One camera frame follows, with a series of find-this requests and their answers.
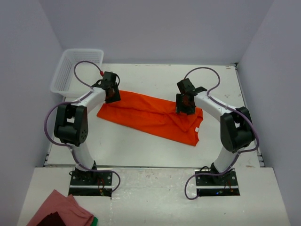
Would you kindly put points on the pink folded t shirt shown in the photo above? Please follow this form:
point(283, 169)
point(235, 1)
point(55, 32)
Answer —
point(67, 209)

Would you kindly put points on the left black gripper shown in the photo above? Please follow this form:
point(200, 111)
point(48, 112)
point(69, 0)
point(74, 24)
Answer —
point(116, 98)

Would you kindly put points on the green folded t shirt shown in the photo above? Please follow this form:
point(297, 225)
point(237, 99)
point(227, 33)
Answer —
point(94, 222)

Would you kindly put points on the dark maroon folded t shirt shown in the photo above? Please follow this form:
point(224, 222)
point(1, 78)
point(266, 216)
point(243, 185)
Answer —
point(52, 219)

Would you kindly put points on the orange t shirt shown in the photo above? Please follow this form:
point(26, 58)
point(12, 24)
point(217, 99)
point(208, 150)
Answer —
point(154, 116)

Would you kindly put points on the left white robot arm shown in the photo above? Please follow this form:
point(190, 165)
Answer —
point(71, 125)

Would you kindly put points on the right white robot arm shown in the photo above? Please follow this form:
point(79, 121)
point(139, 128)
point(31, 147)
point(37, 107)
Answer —
point(236, 128)

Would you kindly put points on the white plastic basket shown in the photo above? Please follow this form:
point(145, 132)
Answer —
point(64, 81)

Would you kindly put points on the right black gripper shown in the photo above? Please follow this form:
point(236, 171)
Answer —
point(180, 108)

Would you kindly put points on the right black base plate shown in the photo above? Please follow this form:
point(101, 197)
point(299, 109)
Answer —
point(226, 185)

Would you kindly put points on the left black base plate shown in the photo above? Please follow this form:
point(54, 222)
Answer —
point(86, 183)

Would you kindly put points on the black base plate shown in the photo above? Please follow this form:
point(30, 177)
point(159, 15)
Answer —
point(86, 183)
point(226, 185)

